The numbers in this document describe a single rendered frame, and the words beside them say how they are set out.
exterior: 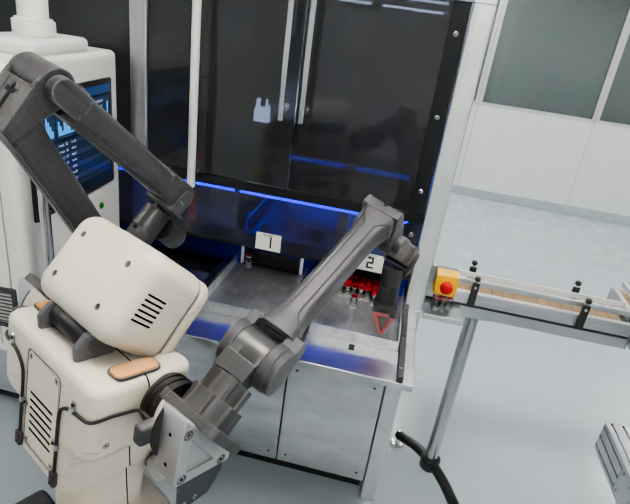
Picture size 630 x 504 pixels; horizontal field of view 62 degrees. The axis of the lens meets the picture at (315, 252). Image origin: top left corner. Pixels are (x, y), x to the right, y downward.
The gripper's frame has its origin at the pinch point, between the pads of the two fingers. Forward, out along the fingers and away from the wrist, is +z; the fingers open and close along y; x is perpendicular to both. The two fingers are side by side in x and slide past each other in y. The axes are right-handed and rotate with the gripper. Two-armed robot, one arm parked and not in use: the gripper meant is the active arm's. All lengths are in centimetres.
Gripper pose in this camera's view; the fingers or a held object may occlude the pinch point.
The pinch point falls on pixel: (380, 331)
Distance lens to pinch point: 153.6
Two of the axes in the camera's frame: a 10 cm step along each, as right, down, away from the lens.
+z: -1.4, 9.4, 3.0
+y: 1.9, -2.7, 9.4
